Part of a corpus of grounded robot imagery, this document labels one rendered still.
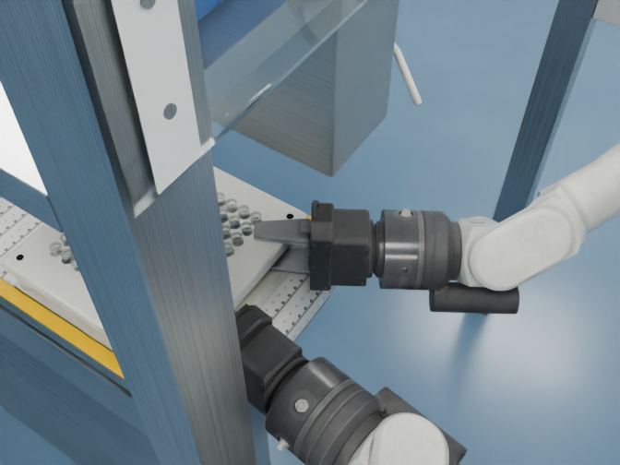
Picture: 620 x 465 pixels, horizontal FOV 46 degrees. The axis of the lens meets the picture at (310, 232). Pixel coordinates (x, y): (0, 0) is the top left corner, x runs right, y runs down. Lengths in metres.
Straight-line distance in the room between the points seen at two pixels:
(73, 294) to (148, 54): 0.54
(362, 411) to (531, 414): 1.20
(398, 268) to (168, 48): 0.52
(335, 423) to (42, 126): 0.41
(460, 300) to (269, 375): 0.25
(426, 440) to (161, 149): 0.40
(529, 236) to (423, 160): 1.51
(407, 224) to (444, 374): 1.08
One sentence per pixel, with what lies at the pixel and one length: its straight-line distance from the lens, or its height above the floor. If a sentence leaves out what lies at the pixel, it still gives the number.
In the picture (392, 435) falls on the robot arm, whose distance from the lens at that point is 0.64.
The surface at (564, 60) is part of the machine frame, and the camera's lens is 1.37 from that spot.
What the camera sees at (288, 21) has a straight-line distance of 0.37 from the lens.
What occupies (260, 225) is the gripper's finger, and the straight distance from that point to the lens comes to 0.79.
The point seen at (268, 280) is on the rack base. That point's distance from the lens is 0.84.
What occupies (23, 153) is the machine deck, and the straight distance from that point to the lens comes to 0.41.
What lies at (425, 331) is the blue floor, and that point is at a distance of 1.89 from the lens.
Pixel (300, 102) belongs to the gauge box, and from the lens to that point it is 0.65.
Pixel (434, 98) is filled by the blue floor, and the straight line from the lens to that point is 2.49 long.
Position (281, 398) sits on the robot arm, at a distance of 0.67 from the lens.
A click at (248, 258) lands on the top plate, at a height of 0.96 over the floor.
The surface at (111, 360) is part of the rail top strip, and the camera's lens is 0.79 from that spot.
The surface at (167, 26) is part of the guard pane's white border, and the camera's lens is 0.29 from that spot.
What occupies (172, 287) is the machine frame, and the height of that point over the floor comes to 1.28.
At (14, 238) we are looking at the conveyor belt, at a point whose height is 0.89.
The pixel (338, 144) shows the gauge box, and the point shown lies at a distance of 0.66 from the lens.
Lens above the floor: 1.59
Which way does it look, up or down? 51 degrees down
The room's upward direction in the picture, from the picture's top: straight up
